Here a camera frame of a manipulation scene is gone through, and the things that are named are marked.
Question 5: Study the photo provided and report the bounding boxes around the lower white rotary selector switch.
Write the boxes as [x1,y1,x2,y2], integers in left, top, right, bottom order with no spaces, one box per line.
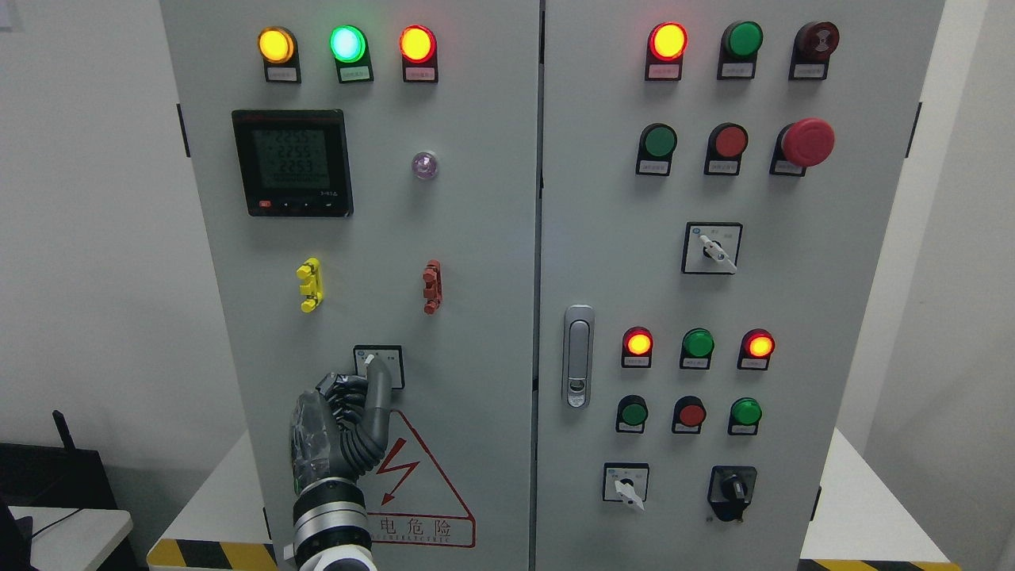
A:
[602,462,649,512]

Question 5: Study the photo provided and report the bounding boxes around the green lit indicator light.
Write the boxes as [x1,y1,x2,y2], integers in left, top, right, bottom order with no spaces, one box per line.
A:
[329,25,373,84]

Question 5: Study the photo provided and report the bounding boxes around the small white table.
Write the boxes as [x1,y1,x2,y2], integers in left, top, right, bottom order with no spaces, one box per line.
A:
[10,506,132,570]

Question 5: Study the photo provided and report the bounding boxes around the door rotary selector switch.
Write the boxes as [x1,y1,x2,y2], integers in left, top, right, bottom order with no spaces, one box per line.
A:
[353,344,405,390]

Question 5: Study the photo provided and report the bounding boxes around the white platform with hazard stripes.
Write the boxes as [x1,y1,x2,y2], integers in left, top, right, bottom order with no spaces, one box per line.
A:
[147,431,957,570]

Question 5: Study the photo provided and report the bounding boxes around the red push button upper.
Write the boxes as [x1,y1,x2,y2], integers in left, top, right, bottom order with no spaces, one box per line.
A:
[703,122,749,176]

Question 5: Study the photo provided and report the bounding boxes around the bright green push button lower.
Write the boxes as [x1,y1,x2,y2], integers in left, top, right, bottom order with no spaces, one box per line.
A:
[726,397,764,436]

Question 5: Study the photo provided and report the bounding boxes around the black digital power meter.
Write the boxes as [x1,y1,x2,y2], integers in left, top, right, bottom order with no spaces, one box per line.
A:
[232,109,353,217]

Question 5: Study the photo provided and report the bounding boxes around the upper right rotary selector switch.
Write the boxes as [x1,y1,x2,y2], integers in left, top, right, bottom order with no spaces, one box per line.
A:
[682,223,743,275]

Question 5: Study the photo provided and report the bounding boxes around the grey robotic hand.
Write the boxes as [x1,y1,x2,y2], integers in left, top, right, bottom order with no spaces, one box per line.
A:
[291,355,393,494]

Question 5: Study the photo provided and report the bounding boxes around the red electrical hazard warning sticker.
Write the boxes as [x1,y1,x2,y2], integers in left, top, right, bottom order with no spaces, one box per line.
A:
[360,409,476,548]

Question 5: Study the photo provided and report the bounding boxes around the red lit indicator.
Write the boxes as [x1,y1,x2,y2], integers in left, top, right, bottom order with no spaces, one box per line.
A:
[645,21,688,81]
[738,328,776,371]
[621,326,653,368]

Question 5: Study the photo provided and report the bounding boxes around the red emergency stop mushroom button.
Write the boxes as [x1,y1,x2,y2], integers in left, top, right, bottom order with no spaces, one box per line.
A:
[769,118,835,177]

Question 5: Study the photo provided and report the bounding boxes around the green push button upper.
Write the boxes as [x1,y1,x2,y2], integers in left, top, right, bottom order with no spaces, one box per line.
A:
[637,123,678,176]

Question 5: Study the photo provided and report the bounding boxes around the green indicator top right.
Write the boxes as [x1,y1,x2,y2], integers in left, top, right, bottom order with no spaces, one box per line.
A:
[717,21,764,80]

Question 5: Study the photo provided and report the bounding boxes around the red lit indicator lower right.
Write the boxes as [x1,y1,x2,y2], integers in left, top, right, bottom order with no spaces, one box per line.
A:
[738,328,776,371]

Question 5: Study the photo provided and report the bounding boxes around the silver door latch handle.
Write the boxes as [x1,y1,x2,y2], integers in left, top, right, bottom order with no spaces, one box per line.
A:
[561,305,595,408]

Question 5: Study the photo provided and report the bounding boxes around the red push button lower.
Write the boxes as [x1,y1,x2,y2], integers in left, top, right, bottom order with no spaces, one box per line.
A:
[671,395,707,435]

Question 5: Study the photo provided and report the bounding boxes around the dark red buzzer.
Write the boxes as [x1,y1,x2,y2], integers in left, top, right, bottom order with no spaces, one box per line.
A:
[789,21,841,81]

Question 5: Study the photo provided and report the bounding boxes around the red push button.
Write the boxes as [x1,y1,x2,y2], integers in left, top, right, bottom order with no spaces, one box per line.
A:
[671,395,707,435]
[703,122,749,176]

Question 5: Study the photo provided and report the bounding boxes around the red-orange indicator light left door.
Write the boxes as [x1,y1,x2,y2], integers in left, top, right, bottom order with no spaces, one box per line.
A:
[399,25,439,83]

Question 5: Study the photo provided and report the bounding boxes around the red lit indicator top right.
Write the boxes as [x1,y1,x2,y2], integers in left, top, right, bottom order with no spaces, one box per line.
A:
[645,21,688,81]

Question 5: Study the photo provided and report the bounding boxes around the grey electrical control cabinet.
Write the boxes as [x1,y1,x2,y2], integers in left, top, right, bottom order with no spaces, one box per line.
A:
[160,1,944,570]

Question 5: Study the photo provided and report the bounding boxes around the red terminal connector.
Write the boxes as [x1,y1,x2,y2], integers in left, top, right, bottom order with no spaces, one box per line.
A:
[422,259,443,315]

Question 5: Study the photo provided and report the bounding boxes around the green push button lower left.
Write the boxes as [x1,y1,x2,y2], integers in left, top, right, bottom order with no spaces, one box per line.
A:
[614,394,649,434]

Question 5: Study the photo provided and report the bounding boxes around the black rotary knob switch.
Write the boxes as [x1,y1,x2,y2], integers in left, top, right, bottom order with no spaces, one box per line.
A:
[707,466,757,523]

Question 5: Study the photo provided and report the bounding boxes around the yellow indicator light top left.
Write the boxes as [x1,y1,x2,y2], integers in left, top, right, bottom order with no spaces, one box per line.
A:
[258,26,301,84]

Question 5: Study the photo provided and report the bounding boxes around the red lit indicator lower left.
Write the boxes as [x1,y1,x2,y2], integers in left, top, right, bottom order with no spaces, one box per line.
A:
[621,326,653,368]

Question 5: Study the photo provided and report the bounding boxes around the small clear purple lamp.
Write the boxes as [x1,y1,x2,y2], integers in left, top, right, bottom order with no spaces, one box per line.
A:
[411,151,439,180]

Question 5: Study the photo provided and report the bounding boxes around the green indicator lower middle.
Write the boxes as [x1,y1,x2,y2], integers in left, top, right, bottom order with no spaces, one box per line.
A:
[680,328,715,370]

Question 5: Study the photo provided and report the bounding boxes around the black device with antenna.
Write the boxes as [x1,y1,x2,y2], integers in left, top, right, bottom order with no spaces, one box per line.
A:
[1,411,137,570]

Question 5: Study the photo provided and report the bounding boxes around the yellow terminal connector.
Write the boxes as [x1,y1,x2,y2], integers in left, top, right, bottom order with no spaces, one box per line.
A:
[295,257,325,313]

